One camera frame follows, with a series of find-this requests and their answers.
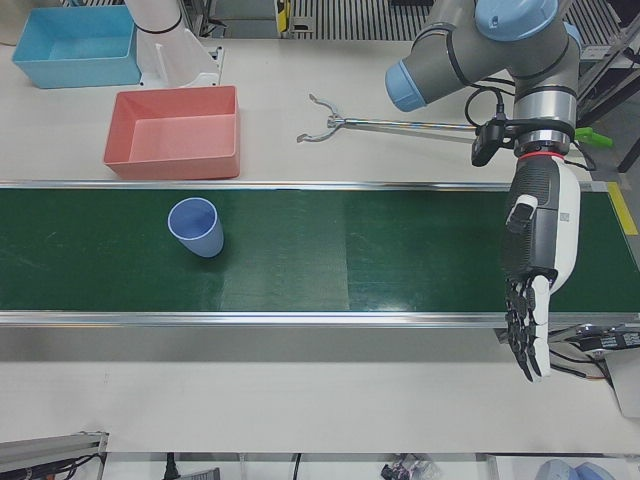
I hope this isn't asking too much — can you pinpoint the white dexterous robot hand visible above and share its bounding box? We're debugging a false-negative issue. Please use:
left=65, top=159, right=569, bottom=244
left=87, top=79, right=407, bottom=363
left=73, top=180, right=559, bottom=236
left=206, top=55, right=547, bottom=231
left=499, top=152, right=583, bottom=385

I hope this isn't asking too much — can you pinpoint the blue plastic cup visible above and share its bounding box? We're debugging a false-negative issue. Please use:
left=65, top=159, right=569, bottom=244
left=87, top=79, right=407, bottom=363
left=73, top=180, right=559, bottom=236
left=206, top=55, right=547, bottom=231
left=167, top=197, right=225, bottom=259

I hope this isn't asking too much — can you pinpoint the pink plastic box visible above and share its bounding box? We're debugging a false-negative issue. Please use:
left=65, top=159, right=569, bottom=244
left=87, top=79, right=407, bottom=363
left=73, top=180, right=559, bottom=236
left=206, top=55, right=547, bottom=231
left=102, top=84, right=241, bottom=181

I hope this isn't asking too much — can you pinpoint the blue plastic box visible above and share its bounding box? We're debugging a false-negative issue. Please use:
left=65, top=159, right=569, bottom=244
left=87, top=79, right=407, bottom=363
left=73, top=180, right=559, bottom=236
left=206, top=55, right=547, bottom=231
left=10, top=4, right=142, bottom=90

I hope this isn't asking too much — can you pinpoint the grey flat panel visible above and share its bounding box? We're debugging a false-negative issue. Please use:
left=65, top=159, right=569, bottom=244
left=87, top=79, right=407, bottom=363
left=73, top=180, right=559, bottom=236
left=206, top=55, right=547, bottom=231
left=602, top=348, right=640, bottom=420

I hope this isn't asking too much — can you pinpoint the metal reacher grabber tool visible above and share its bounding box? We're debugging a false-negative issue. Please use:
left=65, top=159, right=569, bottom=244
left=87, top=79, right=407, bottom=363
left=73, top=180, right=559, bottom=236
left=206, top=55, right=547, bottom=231
left=295, top=92, right=614, bottom=149

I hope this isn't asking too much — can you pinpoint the green belt conveyor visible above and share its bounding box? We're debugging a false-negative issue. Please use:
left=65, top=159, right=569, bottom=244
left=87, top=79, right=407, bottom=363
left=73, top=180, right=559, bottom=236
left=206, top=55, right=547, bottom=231
left=0, top=180, right=640, bottom=334

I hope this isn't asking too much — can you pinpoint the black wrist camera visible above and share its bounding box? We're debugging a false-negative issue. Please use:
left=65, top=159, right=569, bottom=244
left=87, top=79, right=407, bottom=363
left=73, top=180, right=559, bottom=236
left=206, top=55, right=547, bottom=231
left=470, top=119, right=516, bottom=168

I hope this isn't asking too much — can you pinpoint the black device with cables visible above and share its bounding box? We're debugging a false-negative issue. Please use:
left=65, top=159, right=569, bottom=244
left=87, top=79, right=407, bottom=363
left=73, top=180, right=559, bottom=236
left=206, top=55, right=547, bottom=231
left=494, top=322, right=640, bottom=382

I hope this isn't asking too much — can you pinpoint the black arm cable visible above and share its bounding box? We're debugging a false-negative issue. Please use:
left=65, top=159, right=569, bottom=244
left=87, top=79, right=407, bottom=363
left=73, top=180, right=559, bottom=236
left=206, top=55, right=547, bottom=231
left=463, top=74, right=516, bottom=132

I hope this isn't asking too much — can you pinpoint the yellow black striped post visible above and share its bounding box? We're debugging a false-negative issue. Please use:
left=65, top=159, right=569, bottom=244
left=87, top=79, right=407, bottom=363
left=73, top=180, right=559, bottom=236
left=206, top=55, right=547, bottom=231
left=272, top=0, right=295, bottom=37

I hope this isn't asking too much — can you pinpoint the white column pedestal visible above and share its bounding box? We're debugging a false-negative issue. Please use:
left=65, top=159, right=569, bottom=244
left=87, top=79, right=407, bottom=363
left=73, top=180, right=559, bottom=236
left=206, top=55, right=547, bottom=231
left=123, top=0, right=224, bottom=90

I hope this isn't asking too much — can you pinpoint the aluminium profile post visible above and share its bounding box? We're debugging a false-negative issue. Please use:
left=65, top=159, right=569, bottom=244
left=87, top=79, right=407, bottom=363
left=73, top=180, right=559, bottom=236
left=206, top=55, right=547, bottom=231
left=0, top=428, right=110, bottom=480

